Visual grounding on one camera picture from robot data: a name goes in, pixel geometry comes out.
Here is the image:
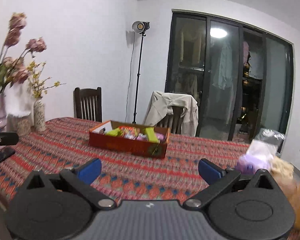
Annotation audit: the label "green snack bar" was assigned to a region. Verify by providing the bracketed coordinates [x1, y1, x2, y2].
[105, 127, 123, 137]
[145, 127, 160, 144]

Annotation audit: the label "red snack packet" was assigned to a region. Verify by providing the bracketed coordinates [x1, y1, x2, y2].
[119, 126, 140, 140]

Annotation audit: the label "pink snack packet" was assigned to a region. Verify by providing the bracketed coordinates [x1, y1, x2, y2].
[136, 132, 166, 142]

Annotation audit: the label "black phone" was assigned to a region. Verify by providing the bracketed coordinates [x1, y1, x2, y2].
[0, 147, 15, 163]

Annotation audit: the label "clear jar with lid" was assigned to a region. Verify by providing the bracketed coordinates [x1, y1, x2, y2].
[6, 114, 32, 137]

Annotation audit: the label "bag of peanuts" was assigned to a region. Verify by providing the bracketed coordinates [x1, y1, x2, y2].
[270, 156, 296, 195]

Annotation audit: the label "patterned ceramic vase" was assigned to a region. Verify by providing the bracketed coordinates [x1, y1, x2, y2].
[33, 98, 46, 132]

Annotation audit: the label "purple tissue pack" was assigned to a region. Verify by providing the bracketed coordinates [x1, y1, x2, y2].
[235, 139, 278, 174]

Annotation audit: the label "pink dried flowers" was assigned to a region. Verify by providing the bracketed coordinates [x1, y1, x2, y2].
[0, 12, 47, 94]

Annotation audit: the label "yellow flower branches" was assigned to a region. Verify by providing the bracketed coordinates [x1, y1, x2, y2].
[26, 61, 65, 99]

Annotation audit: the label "colourful patterned tablecloth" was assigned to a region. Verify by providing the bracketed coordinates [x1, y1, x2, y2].
[0, 116, 300, 240]

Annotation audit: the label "clear plastic bag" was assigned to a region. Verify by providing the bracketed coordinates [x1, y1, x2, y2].
[254, 128, 286, 153]

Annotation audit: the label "dark wooden chair left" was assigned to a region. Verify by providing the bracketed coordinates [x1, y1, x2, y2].
[74, 87, 102, 122]

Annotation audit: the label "chair with beige jacket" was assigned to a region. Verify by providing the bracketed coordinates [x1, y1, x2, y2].
[156, 106, 183, 134]

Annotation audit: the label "orange cardboard snack box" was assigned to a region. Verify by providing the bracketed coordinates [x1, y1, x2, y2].
[88, 120, 170, 159]

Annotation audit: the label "black framed glass door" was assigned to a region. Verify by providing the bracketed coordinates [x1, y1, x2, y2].
[165, 10, 294, 142]

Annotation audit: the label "beige jacket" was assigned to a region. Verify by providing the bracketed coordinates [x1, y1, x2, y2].
[143, 91, 199, 137]

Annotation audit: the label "light stand with lamp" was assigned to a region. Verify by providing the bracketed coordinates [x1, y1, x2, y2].
[125, 21, 150, 124]

